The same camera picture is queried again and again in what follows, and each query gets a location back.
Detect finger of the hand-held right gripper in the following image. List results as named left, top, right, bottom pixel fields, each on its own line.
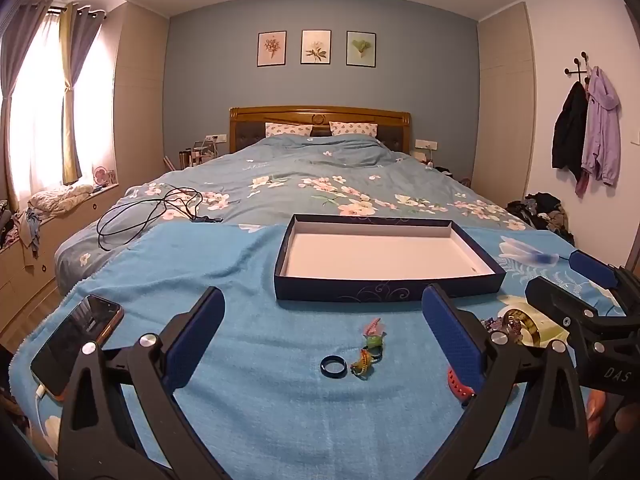
left=569, top=250, right=640, bottom=311
left=525, top=276, right=601, bottom=335

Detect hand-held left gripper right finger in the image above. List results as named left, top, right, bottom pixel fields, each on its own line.
left=421, top=283, right=590, bottom=480

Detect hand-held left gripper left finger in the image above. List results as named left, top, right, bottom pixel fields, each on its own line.
left=57, top=286, right=227, bottom=480

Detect amber tortoiseshell bangle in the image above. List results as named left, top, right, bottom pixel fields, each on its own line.
left=502, top=307, right=546, bottom=347

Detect orange smartwatch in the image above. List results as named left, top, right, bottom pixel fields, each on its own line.
left=446, top=367, right=476, bottom=403

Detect purple bead necklace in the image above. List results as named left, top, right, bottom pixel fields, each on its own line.
left=481, top=316, right=525, bottom=345

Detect green gold earrings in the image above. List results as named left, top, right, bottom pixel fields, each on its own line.
left=350, top=350, right=374, bottom=379

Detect navy shallow cardboard box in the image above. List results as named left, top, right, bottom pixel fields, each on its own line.
left=273, top=213, right=507, bottom=303

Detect person's right hand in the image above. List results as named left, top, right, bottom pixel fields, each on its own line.
left=586, top=391, right=640, bottom=441

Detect pile of dark clothes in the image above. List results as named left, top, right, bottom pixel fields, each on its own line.
left=506, top=191, right=576, bottom=246

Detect light blue flower blanket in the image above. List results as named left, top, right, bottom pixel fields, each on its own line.
left=10, top=222, right=626, bottom=480

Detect black smartphone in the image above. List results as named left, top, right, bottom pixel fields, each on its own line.
left=30, top=294, right=125, bottom=402

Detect purple jacket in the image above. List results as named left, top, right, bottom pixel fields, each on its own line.
left=575, top=65, right=622, bottom=198

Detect black jacket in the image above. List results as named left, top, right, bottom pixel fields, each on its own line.
left=551, top=81, right=590, bottom=183

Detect window seat cabinet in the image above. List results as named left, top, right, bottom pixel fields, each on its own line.
left=0, top=183, right=121, bottom=346

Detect beige built-in wardrobe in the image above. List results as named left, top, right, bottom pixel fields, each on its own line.
left=107, top=2, right=171, bottom=191
left=470, top=2, right=536, bottom=206

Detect bedside cosmetics clutter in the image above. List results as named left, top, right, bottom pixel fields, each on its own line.
left=177, top=142, right=221, bottom=168

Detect beige crumpled blanket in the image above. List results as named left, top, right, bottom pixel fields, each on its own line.
left=27, top=184, right=95, bottom=218

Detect heap of mixed clothes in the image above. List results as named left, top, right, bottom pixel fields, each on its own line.
left=0, top=200, right=43, bottom=257

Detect blue floral duvet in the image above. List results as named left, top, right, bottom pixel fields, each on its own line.
left=54, top=135, right=531, bottom=296

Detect patterned white pillow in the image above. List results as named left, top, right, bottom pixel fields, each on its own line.
left=265, top=121, right=313, bottom=138
left=328, top=121, right=378, bottom=138

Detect wooden bed headboard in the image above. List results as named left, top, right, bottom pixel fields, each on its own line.
left=229, top=106, right=412, bottom=156

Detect white sheer curtain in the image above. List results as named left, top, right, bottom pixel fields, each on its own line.
left=5, top=12, right=118, bottom=211

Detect framed green leaf picture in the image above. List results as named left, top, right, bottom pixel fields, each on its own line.
left=346, top=31, right=377, bottom=68

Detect grey and yellow curtain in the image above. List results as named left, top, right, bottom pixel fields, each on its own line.
left=59, top=2, right=107, bottom=186

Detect framed white flower picture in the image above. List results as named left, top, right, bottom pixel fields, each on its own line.
left=301, top=29, right=333, bottom=65

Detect black curtain rod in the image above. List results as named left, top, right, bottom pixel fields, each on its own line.
left=47, top=6, right=107, bottom=21

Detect black cable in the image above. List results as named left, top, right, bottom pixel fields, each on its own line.
left=96, top=185, right=224, bottom=252

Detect black wall coat rack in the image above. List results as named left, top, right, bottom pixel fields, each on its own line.
left=564, top=51, right=593, bottom=83

